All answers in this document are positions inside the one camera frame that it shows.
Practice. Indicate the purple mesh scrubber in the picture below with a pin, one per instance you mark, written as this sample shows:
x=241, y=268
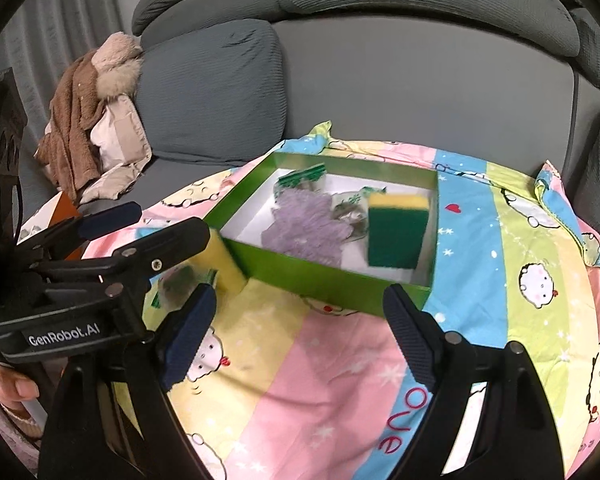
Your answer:
x=305, y=225

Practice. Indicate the beige fur-trimmed jacket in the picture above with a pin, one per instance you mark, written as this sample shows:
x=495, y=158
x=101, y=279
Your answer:
x=120, y=145

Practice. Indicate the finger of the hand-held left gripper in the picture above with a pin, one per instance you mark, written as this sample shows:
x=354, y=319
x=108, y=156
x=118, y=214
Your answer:
x=107, y=220
x=170, y=245

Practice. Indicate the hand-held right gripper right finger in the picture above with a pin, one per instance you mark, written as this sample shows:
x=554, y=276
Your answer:
x=410, y=340

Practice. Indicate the person's left hand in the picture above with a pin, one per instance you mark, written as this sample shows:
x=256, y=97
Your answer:
x=20, y=385

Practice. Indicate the grey curtain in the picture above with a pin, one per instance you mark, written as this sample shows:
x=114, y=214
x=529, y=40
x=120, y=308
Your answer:
x=80, y=10

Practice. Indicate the orange and white box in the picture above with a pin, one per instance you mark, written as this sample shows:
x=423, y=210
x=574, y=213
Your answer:
x=62, y=210

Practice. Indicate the brown fleece garment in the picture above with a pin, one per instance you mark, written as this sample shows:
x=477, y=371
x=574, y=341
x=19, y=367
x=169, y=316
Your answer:
x=72, y=130

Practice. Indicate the grey sofa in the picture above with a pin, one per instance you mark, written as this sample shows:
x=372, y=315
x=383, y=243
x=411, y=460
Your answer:
x=405, y=85

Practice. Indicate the black openwork furniture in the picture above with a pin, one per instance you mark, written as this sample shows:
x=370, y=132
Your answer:
x=0, y=135

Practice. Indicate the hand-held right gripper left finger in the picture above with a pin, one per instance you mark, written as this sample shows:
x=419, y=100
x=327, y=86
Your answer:
x=190, y=340

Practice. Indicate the cartoon printed blanket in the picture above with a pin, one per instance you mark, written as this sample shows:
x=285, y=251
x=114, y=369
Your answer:
x=330, y=385

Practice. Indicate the green cardboard box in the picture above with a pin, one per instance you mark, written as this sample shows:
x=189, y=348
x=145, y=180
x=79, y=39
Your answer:
x=305, y=272

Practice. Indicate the steel wool packet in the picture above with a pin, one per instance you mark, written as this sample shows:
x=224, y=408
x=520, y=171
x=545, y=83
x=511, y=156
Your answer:
x=180, y=282
x=352, y=212
x=302, y=177

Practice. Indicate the yellow and green scouring sponge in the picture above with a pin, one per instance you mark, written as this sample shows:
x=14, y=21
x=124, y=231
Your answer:
x=395, y=235

